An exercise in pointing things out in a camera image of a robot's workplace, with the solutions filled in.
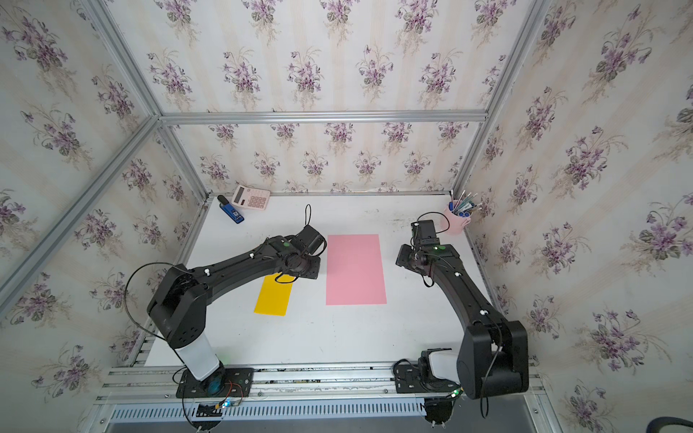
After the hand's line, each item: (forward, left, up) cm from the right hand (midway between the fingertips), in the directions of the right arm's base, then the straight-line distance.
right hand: (411, 259), depth 86 cm
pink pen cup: (+19, -19, -4) cm, 27 cm away
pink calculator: (+36, +65, -9) cm, 74 cm away
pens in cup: (+25, -24, -2) cm, 35 cm away
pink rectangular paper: (+2, +19, -11) cm, 22 cm away
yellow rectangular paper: (-9, +46, -12) cm, 48 cm away
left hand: (-3, +32, -4) cm, 32 cm away
